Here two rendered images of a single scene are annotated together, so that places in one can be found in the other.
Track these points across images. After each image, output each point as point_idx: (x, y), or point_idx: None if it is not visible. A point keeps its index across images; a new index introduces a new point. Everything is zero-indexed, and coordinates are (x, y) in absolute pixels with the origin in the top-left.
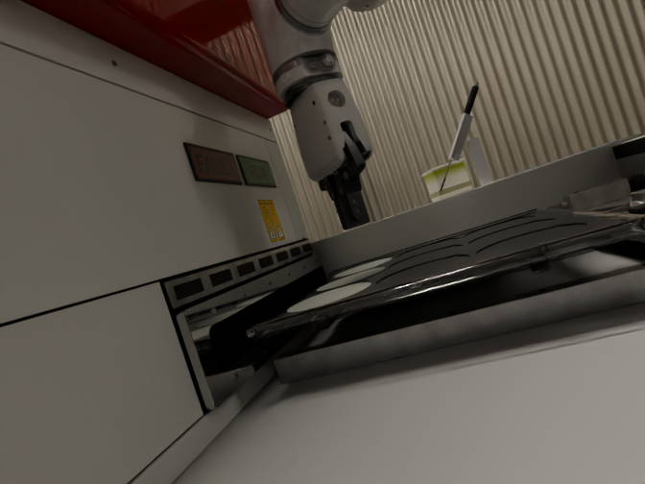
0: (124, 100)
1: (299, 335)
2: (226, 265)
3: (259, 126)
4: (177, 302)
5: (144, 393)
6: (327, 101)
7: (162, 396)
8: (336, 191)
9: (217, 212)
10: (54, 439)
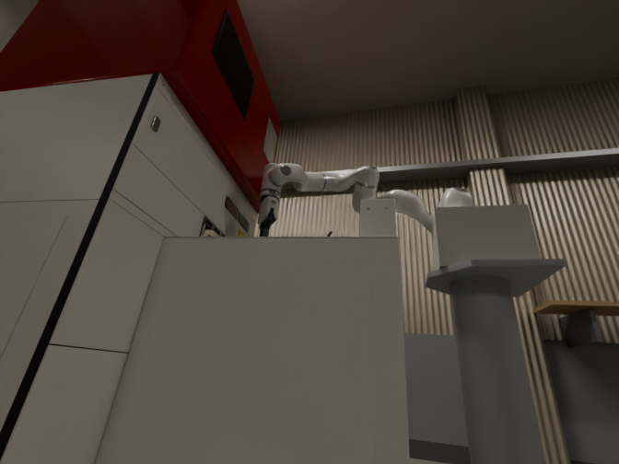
0: (219, 177)
1: None
2: (219, 230)
3: (252, 212)
4: (204, 222)
5: (190, 228)
6: (270, 201)
7: (192, 234)
8: (262, 227)
9: (225, 217)
10: (177, 215)
